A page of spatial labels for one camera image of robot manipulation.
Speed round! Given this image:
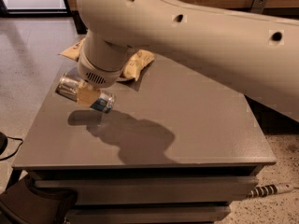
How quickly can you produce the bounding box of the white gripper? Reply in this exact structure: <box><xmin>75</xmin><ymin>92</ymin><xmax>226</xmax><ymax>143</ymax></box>
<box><xmin>77</xmin><ymin>52</ymin><xmax>123</xmax><ymax>107</ymax></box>

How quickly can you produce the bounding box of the silver blue Red Bull can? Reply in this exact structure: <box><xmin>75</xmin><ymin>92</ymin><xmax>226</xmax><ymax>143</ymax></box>
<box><xmin>55</xmin><ymin>73</ymin><xmax>115</xmax><ymax>114</ymax></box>

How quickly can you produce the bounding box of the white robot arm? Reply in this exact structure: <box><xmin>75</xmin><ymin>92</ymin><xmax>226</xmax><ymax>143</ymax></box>
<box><xmin>77</xmin><ymin>0</ymin><xmax>299</xmax><ymax>120</ymax></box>

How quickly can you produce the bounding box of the brown yellow chip bag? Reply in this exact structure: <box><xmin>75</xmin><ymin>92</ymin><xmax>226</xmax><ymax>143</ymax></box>
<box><xmin>61</xmin><ymin>39</ymin><xmax>154</xmax><ymax>82</ymax></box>

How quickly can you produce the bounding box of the black round object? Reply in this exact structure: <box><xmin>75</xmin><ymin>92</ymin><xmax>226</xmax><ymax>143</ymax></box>
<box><xmin>0</xmin><ymin>132</ymin><xmax>7</xmax><ymax>155</ymax></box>

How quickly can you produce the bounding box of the grey drawer cabinet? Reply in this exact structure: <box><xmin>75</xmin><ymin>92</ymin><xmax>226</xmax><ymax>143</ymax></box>
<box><xmin>13</xmin><ymin>57</ymin><xmax>276</xmax><ymax>212</ymax></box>

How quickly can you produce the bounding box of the lower grey drawer front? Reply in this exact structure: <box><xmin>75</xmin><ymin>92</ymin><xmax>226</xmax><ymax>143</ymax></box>
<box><xmin>66</xmin><ymin>206</ymin><xmax>230</xmax><ymax>224</ymax></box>

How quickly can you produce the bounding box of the grey drawer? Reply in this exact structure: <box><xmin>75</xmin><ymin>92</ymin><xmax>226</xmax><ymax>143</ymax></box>
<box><xmin>66</xmin><ymin>206</ymin><xmax>230</xmax><ymax>224</ymax></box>
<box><xmin>36</xmin><ymin>176</ymin><xmax>257</xmax><ymax>205</ymax></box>

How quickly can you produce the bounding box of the upper grey drawer front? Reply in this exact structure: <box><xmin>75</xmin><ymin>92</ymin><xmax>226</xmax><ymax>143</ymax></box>
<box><xmin>36</xmin><ymin>176</ymin><xmax>257</xmax><ymax>205</ymax></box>

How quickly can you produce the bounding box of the black cable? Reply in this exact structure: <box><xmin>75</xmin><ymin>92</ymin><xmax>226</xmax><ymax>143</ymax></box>
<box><xmin>0</xmin><ymin>136</ymin><xmax>24</xmax><ymax>161</ymax></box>

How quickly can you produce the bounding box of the right metal bracket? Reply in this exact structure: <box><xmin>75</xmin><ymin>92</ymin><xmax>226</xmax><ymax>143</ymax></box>
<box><xmin>250</xmin><ymin>0</ymin><xmax>268</xmax><ymax>14</ymax></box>

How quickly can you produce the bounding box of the white black striped handle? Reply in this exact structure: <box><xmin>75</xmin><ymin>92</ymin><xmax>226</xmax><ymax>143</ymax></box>
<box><xmin>247</xmin><ymin>183</ymin><xmax>294</xmax><ymax>199</ymax></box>

